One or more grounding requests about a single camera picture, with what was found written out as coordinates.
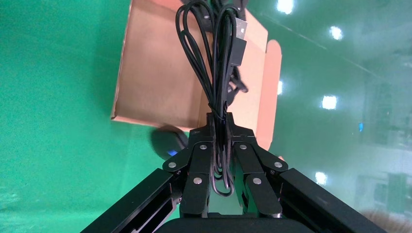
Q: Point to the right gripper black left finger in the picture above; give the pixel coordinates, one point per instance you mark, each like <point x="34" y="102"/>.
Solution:
<point x="199" y="160"/>

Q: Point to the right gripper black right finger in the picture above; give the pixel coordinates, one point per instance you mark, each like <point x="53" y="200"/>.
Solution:
<point x="251" y="160"/>

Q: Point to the black computer mouse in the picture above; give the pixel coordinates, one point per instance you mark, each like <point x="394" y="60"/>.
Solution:
<point x="167" y="141"/>

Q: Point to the open brown cardboard mailer box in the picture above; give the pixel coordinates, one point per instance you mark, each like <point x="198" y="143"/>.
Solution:
<point x="154" y="74"/>

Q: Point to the blue litter scrap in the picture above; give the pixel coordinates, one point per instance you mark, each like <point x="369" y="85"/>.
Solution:
<point x="360" y="127"/>

